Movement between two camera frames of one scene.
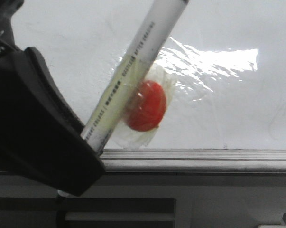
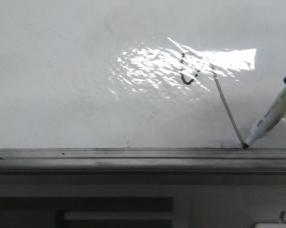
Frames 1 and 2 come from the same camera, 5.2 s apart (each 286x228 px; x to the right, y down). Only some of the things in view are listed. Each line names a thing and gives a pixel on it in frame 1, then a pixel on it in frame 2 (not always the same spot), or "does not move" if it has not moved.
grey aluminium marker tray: [201, 160] does not move
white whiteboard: [226, 68] does not move
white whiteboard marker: [132, 72] to [283, 105]
